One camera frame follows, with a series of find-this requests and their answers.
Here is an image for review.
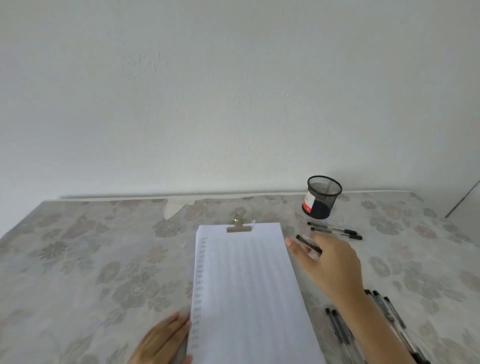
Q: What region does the person's left hand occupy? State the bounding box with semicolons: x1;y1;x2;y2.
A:
128;312;193;364

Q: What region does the floral patterned tablecloth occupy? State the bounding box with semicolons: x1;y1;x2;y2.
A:
0;190;480;364

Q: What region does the black mesh pen holder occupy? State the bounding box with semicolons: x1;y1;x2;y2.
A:
302;175;343;220

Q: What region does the white lined paper sheet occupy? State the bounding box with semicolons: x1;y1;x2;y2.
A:
186;223;327;364

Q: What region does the pile of clear pens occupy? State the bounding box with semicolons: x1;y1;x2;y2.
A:
325;289;432;364

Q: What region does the thin grey rod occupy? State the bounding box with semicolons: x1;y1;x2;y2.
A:
445;179;480;219

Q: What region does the person's right hand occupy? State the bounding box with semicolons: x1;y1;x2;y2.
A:
285;234;367;309

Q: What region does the black-capped ballpoint pen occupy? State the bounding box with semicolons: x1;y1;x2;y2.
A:
295;234;323;258
307;221;357;236
310;226;364;241

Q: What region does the metal bulldog clip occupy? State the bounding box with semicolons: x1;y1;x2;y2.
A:
226;212;253;234

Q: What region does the person's right forearm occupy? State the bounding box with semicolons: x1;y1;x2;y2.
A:
347;294;418;364

